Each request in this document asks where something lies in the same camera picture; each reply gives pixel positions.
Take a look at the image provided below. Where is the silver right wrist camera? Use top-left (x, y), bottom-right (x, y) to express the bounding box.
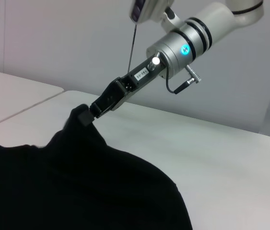
top-left (128, 0), bottom-right (174, 24)

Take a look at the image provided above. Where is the right gripper cable with plug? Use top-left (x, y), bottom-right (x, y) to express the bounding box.
top-left (165, 64), bottom-right (203, 95)

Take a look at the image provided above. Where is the black shirt with white print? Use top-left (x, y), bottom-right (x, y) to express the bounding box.
top-left (0, 103), bottom-right (194, 230)

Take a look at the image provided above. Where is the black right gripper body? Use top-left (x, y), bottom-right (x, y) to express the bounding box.
top-left (101, 56), bottom-right (168, 106)

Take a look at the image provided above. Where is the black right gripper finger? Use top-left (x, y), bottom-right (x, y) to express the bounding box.
top-left (78, 95), bottom-right (117, 127)

